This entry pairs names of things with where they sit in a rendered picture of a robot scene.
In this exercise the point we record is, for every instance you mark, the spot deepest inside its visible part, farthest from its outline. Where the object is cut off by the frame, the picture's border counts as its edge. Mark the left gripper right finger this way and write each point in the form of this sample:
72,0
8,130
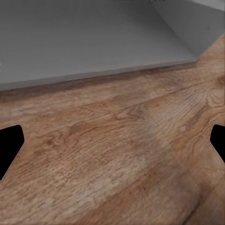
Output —
217,139

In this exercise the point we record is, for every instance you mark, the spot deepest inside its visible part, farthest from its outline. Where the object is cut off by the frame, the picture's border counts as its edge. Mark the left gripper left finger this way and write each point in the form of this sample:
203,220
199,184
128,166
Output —
11,141

